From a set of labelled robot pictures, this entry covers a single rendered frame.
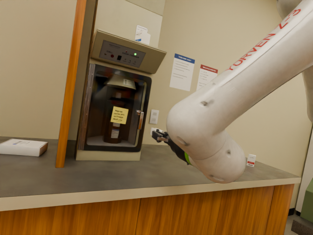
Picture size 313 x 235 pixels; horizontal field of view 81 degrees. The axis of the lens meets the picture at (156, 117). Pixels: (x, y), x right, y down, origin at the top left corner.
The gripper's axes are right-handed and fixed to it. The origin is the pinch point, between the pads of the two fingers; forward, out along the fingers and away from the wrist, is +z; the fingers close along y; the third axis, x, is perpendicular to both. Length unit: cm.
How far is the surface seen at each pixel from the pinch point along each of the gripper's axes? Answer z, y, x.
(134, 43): 11.9, 11.7, -35.7
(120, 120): 22.2, 9.3, -0.8
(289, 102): 67, -217, -47
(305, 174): 63, -285, 47
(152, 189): -6.3, 1.3, 20.7
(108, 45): 15.0, 21.7, -32.3
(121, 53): 16.3, 15.5, -31.2
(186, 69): 66, -54, -47
